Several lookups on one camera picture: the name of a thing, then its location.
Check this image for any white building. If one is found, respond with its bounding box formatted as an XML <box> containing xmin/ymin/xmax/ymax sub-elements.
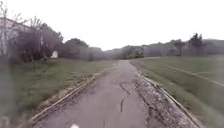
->
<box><xmin>0</xmin><ymin>17</ymin><xmax>34</xmax><ymax>58</ymax></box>

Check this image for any small white sign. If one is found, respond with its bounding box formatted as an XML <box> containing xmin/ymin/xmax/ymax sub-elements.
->
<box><xmin>50</xmin><ymin>50</ymin><xmax>59</xmax><ymax>60</ymax></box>

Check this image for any wood of trees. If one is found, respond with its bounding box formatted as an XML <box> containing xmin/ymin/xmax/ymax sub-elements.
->
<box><xmin>0</xmin><ymin>3</ymin><xmax>224</xmax><ymax>64</ymax></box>

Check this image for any robot's own part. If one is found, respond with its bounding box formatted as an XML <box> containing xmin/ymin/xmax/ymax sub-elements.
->
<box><xmin>69</xmin><ymin>123</ymin><xmax>81</xmax><ymax>128</ymax></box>

